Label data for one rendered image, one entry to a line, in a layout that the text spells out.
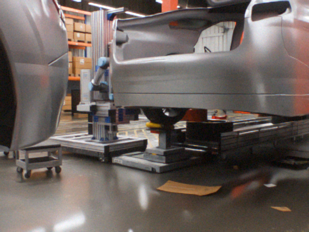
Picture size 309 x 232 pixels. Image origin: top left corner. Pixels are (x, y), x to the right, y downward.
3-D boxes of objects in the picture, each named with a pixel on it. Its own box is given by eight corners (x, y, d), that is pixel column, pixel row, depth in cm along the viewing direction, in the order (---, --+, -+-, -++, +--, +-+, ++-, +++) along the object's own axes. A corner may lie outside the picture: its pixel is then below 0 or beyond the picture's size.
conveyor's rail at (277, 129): (221, 150, 452) (221, 133, 450) (217, 150, 456) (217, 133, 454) (297, 133, 632) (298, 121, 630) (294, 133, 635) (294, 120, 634)
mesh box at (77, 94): (93, 117, 1236) (93, 89, 1229) (71, 115, 1317) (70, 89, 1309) (111, 115, 1304) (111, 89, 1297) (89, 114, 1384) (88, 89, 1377)
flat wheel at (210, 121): (226, 142, 459) (226, 123, 458) (178, 138, 488) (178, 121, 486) (237, 136, 519) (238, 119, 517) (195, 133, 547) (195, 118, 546)
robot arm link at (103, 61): (99, 93, 472) (113, 61, 438) (88, 93, 463) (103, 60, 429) (96, 86, 478) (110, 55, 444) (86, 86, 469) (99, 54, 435)
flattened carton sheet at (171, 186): (213, 197, 310) (213, 193, 310) (156, 190, 333) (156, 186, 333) (222, 188, 337) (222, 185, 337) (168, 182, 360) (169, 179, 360)
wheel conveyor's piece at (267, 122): (297, 142, 634) (298, 121, 631) (253, 138, 692) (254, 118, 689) (317, 137, 706) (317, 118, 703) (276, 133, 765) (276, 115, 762)
